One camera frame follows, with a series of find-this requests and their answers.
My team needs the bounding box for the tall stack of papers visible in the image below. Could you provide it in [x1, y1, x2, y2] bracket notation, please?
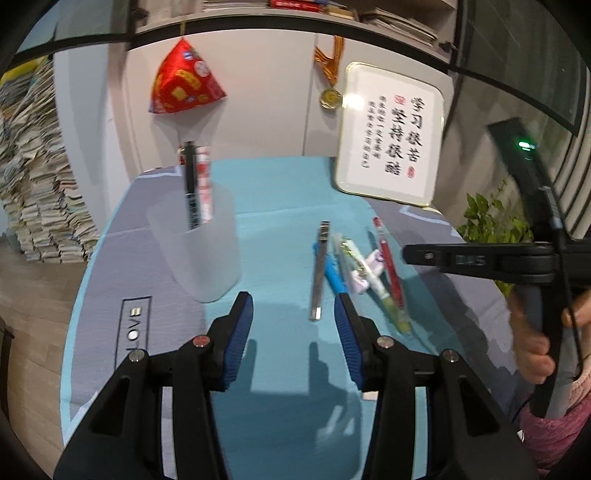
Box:
[0, 58, 100, 265]

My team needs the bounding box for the gold medal with striped ribbon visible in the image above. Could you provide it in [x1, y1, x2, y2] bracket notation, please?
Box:
[314, 36, 346, 110]

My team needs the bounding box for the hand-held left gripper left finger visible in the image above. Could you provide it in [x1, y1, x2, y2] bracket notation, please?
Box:
[54, 292, 254, 480]

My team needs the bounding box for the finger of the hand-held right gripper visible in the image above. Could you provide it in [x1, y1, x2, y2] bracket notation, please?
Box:
[403, 243, 555, 284]

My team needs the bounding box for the translucent plastic pen cup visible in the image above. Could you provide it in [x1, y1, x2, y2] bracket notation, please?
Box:
[145, 187, 242, 303]

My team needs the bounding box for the person's right hand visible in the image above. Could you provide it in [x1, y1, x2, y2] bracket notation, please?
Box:
[508, 291, 558, 385]

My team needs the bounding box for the teal cloth mat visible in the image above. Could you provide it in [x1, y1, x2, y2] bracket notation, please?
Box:
[69, 156, 467, 480]

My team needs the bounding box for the red hanging ornament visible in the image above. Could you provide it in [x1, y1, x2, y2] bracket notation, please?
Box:
[148, 38, 228, 114]

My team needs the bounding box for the grey printed tablecloth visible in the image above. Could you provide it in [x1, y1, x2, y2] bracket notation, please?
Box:
[60, 159, 522, 480]

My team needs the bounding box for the yellow plastic item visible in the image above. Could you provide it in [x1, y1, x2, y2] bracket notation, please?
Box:
[0, 58, 47, 86]

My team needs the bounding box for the black pen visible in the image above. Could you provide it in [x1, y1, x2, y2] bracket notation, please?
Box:
[181, 141, 201, 230]

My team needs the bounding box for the person's right forearm pink sleeve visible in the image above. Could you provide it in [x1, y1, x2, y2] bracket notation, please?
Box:
[517, 369, 591, 472]

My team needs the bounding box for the framed calligraphy picture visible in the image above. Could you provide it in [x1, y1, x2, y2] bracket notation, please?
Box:
[333, 61, 445, 207]

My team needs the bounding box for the purple white eraser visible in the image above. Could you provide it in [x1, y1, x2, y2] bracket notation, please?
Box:
[351, 249, 384, 294]

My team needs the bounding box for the yellow white highlighter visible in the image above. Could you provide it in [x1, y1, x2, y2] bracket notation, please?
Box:
[333, 233, 370, 278]

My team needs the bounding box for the white wall shelf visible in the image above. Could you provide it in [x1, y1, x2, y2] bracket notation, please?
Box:
[124, 0, 458, 70]

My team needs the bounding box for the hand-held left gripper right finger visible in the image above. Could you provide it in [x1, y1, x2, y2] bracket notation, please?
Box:
[333, 292, 539, 480]

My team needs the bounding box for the red white patterned pen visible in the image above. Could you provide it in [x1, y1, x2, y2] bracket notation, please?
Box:
[196, 145, 214, 222]

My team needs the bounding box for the blue pen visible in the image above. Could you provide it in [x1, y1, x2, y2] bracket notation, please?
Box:
[314, 242, 349, 296]

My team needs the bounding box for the green potted plant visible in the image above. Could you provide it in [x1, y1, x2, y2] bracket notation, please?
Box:
[457, 180, 536, 296]

